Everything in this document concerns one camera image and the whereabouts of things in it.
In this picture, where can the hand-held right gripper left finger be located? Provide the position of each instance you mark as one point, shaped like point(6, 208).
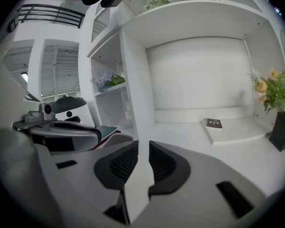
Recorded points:
point(80, 174)

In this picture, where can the white flat pad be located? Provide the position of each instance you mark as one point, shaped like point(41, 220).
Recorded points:
point(240, 133)

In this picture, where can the red folder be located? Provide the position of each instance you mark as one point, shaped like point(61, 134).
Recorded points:
point(109, 136)

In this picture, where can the white desk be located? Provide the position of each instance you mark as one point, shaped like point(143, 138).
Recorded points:
point(228, 155)

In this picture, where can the dark green book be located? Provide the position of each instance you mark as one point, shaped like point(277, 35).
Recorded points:
point(108, 130)

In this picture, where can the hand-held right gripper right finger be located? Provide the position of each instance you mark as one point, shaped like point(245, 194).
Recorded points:
point(204, 172)

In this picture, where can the orange flower bouquet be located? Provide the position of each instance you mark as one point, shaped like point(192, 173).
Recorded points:
point(274, 89)

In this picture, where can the black square vase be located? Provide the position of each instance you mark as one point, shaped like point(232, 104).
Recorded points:
point(283, 132)

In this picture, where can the black metal railing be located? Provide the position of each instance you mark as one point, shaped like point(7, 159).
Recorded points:
point(52, 14)

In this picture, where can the black spiral notebook stationery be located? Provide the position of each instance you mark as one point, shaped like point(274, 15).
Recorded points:
point(214, 123)

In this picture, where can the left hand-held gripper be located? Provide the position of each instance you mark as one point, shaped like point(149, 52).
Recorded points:
point(33, 119)

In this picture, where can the white shelf unit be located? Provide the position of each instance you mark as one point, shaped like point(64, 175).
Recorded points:
point(192, 20)

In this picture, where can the purple flower bunch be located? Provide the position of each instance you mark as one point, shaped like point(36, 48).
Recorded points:
point(107, 80)

